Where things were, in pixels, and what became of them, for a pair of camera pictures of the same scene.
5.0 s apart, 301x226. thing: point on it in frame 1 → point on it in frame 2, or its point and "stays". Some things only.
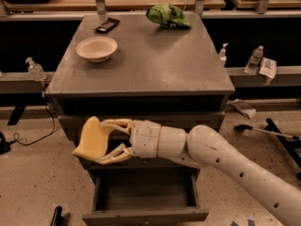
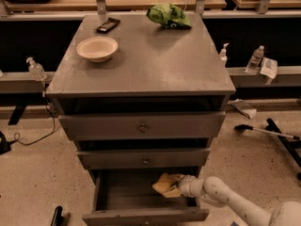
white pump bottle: x=223 y=57 stays
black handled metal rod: x=240 y=127 stays
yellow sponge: x=94 y=140 → x=165 y=186
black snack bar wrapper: x=107 y=25 stays
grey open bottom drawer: x=145 y=196 stays
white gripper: x=145 y=138 → x=187 y=185
